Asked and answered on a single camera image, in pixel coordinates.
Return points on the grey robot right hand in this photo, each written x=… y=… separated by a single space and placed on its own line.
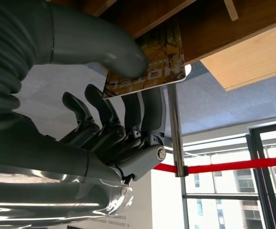
x=44 y=158

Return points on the wooden card holder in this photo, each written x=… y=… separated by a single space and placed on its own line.
x=211 y=31

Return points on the red barrier belt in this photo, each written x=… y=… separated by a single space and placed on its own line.
x=235 y=165
x=166 y=167

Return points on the chrome stanchion post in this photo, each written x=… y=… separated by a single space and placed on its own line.
x=176 y=126

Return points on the grey window frame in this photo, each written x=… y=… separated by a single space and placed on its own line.
x=214 y=196

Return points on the black window frame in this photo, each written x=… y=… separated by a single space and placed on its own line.
x=256 y=164

